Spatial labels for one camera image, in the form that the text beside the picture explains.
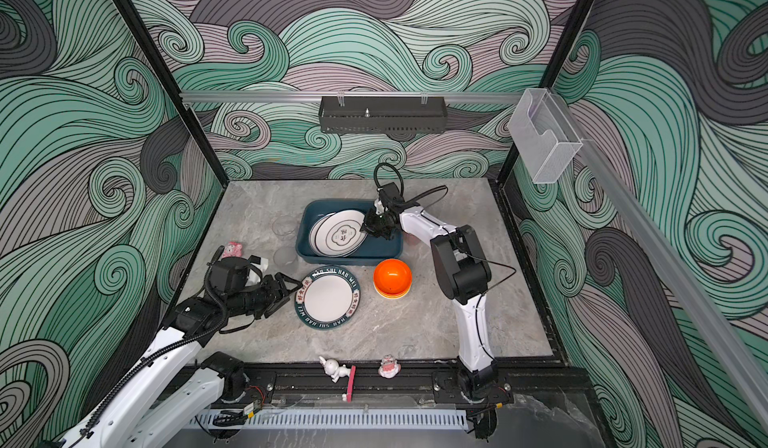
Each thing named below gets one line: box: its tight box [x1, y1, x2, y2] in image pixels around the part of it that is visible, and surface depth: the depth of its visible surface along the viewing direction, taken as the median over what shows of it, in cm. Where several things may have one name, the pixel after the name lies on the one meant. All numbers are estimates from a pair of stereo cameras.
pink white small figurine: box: [378, 354, 401, 379], surface depth 75 cm
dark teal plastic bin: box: [295, 198, 404, 264], surface depth 100 cm
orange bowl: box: [372, 258, 413, 299], surface depth 87 cm
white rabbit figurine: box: [319, 356, 351, 383], surface depth 75 cm
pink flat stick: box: [347, 365, 357, 403], surface depth 71 cm
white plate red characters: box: [309, 212, 333, 257], surface depth 102 cm
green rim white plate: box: [294, 265, 361, 331], surface depth 89 cm
